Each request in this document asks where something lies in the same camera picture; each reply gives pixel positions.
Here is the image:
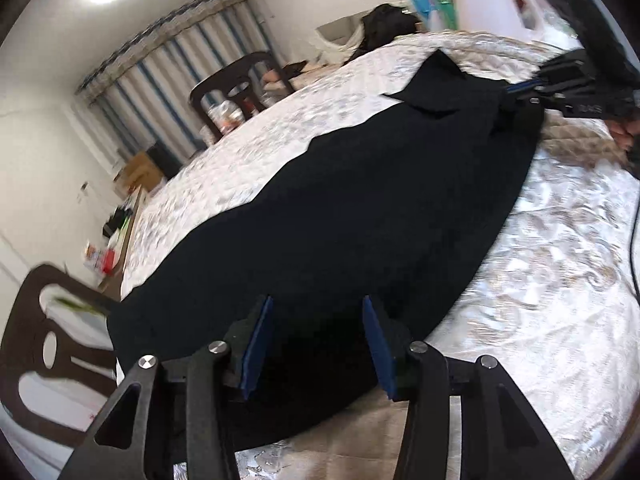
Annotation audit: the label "black pants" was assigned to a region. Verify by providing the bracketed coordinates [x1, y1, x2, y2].
[107, 52, 544, 450]

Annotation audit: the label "right hand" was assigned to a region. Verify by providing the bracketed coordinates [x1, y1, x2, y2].
[606, 119, 640, 152]

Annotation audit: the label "white electric kettle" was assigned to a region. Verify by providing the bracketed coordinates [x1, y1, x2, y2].
[452, 0, 544, 42]

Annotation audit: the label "dark chair at left side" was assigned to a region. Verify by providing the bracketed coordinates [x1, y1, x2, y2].
[1, 263, 116, 448]

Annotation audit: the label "white quilted table cover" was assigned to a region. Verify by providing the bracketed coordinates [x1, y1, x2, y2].
[120, 32, 639, 479]

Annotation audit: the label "low white cabinet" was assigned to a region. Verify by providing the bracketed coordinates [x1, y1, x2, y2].
[98, 186, 148, 300]

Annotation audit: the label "black bag on sofa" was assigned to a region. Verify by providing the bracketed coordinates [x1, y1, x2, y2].
[344, 3, 421, 64]

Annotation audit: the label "cardboard box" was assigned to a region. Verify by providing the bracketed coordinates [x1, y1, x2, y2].
[114, 152, 165, 197]

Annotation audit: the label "beige sofa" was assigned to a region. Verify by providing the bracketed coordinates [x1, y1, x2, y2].
[259, 14, 371, 86]

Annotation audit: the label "striped curtain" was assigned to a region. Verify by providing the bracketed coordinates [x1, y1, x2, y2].
[76, 0, 272, 162]

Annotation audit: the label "dark chair at far end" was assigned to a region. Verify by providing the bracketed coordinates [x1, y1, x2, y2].
[189, 51, 295, 142]

